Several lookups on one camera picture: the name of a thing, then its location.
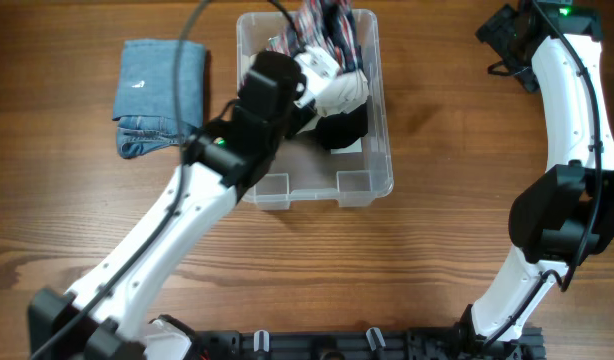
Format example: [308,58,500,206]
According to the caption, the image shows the white label in bin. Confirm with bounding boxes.
[330,138,363,154]

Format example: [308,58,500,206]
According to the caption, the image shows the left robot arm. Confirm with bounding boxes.
[27,51,311,359]

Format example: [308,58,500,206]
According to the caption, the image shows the blue denim jeans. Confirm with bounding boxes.
[112,39,207,159]

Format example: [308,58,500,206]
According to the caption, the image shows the clear plastic storage bin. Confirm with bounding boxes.
[242,9,394,211]

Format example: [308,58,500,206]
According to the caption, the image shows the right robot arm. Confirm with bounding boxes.
[453,1,614,358]

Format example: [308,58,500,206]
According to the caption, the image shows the black cable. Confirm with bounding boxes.
[29,0,301,360]
[479,0,606,346]

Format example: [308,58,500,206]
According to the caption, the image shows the black garment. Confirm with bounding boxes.
[311,104,368,150]

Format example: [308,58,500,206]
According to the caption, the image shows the left black cable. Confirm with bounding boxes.
[29,0,301,360]

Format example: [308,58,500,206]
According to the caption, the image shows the white printed t-shirt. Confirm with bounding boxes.
[315,70,369,117]

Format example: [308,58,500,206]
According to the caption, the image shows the red plaid shirt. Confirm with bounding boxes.
[267,0,363,73]

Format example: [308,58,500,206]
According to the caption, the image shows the right black cable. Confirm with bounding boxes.
[479,0,606,346]

